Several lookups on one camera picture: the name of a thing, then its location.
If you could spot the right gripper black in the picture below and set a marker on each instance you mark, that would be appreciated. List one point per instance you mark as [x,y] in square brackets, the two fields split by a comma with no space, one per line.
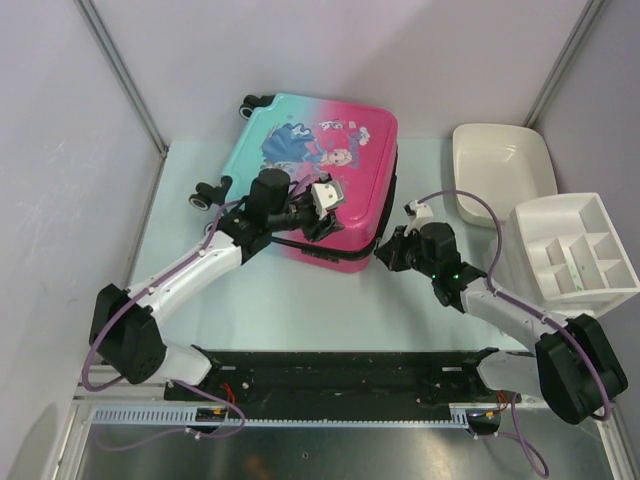
[389,252]

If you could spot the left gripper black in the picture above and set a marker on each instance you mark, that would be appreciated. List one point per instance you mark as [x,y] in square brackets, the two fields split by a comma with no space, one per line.
[320,228]

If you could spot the pink and teal children's suitcase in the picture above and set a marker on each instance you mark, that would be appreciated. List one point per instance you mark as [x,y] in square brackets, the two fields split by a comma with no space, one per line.
[308,139]

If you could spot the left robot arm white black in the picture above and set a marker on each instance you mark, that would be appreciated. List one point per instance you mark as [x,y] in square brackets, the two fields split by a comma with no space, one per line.
[127,324]

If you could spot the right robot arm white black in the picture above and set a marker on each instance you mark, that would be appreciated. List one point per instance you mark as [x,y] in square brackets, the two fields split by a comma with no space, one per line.
[570,363]

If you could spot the cream plastic basin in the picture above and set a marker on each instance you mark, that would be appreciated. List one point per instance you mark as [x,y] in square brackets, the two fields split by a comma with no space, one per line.
[504,165]

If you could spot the white divided organizer tray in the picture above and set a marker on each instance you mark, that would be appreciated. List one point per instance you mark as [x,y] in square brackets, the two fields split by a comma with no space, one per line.
[562,253]

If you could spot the aluminium extrusion crossbar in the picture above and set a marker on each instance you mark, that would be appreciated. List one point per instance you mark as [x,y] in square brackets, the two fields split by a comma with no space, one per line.
[588,393]

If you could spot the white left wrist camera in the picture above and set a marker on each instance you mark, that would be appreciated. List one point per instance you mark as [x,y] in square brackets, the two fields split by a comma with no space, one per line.
[327,196]

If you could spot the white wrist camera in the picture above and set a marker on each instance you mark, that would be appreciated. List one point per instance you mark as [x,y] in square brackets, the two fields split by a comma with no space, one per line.
[327,196]
[419,214]

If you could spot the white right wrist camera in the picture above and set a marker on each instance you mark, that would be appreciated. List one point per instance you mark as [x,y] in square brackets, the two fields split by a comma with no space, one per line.
[419,214]

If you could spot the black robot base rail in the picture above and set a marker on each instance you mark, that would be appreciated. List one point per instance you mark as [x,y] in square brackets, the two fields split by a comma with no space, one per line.
[343,382]

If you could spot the white slotted cable duct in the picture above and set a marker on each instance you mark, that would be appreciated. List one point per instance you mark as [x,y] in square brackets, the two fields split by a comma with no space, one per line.
[448,416]

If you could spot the right aluminium frame post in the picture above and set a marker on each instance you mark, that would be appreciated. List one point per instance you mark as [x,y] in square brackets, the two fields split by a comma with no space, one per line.
[579,34]

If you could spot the aluminium frame post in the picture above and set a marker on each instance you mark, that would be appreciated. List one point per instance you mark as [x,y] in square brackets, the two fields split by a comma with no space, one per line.
[579,34]
[114,59]

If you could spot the left aluminium frame post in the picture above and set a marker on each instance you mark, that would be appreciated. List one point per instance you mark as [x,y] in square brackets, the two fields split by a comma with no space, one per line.
[114,59]

